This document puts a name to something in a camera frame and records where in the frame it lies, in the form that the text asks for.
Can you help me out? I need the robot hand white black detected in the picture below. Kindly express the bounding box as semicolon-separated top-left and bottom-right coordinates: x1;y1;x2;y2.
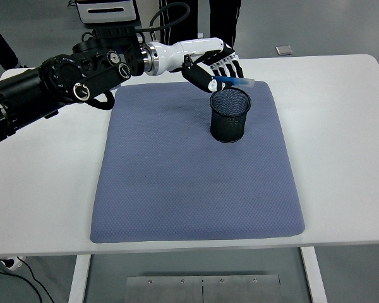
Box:
151;37;244;93

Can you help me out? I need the blue marker with clear cap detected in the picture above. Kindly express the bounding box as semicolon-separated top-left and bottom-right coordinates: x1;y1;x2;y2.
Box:
213;75;256;88

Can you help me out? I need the black mesh pen holder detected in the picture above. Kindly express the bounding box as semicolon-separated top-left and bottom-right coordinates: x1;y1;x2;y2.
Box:
209;87;252;143

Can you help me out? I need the white device with dark slot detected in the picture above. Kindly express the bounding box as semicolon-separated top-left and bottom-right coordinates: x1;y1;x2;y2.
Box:
75;0;138;25

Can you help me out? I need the blue-grey textured mat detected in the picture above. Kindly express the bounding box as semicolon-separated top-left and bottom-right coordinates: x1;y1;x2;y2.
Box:
90;80;306;244

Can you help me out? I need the grey metal plate with screws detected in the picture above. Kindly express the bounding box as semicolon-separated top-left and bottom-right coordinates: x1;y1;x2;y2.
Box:
126;275;281;303

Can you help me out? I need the white table leg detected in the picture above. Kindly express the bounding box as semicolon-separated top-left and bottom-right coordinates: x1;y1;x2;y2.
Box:
68;254;92;303
299;247;328;303

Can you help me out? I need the white power strip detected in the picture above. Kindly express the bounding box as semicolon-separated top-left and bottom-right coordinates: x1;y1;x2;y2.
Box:
1;256;26;271

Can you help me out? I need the black floor cable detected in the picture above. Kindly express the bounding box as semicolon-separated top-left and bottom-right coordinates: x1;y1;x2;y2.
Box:
0;258;56;303

